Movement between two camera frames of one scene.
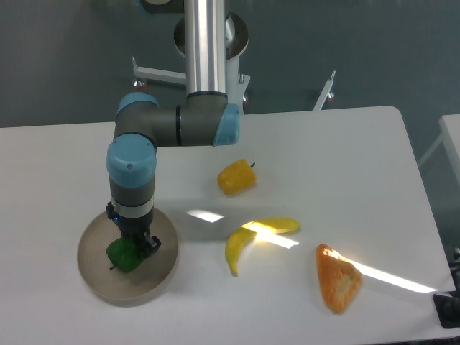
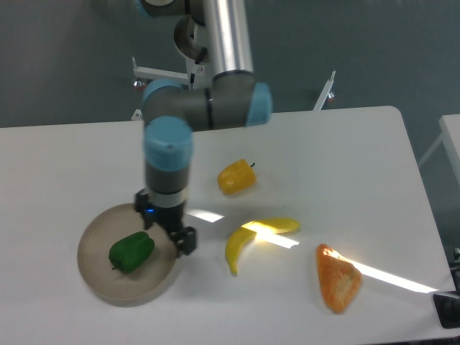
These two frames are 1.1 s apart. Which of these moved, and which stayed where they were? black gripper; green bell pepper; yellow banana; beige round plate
Moved: black gripper
Stayed: yellow banana; green bell pepper; beige round plate
